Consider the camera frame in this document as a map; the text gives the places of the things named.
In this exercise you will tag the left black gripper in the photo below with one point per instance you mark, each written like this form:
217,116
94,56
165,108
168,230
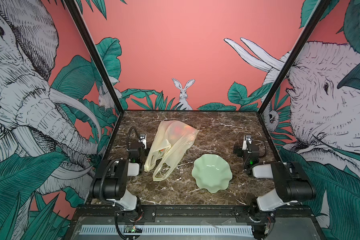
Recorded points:
132,143

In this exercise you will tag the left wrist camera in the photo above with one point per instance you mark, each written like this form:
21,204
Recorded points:
143,140

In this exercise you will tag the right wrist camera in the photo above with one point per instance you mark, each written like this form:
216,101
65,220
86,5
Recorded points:
247,141

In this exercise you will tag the small green circuit board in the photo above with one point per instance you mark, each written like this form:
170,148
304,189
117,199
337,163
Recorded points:
133,229

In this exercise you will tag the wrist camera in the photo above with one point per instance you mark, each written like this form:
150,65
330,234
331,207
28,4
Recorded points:
247,141
143,140

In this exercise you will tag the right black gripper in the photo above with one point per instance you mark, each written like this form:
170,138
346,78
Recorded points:
239,153

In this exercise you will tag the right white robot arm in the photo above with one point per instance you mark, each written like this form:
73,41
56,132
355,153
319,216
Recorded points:
292,184

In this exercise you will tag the right black frame post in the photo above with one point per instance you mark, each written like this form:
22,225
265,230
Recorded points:
313,20

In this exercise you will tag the black frame post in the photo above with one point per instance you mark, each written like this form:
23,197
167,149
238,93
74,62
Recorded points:
85,34
313,20

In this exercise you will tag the light green wavy plate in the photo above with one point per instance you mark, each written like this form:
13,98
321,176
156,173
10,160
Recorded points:
212,173

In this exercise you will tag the white perforated vent strip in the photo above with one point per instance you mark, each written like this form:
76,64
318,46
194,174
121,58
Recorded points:
153,230

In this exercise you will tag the left black frame post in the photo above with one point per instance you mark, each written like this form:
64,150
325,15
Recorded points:
85,34

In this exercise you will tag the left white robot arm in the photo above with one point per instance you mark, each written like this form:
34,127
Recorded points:
110,182

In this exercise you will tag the translucent cream plastic bag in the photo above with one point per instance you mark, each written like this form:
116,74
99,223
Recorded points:
172,140

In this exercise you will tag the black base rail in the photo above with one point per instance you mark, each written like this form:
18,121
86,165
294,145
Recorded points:
150,213

